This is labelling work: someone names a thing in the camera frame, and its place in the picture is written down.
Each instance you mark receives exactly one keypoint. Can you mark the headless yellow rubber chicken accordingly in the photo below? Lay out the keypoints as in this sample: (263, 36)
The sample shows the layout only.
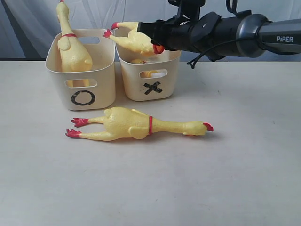
(135, 41)

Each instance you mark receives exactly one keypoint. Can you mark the cream bin marked circle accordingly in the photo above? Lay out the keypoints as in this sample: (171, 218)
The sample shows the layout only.
(94, 89)

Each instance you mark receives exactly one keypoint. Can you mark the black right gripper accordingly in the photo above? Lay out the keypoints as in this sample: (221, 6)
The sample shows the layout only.
(170, 35)

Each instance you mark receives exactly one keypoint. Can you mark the blue backdrop curtain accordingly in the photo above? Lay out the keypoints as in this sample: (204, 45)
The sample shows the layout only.
(28, 27)

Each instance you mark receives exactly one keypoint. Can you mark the cream bin marked cross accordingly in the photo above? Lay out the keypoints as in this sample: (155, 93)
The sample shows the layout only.
(139, 89)

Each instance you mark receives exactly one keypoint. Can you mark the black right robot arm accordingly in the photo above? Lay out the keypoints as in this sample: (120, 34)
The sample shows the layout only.
(216, 37)

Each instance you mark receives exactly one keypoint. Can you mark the chicken head with white squeaker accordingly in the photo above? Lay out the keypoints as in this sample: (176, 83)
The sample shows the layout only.
(149, 73)

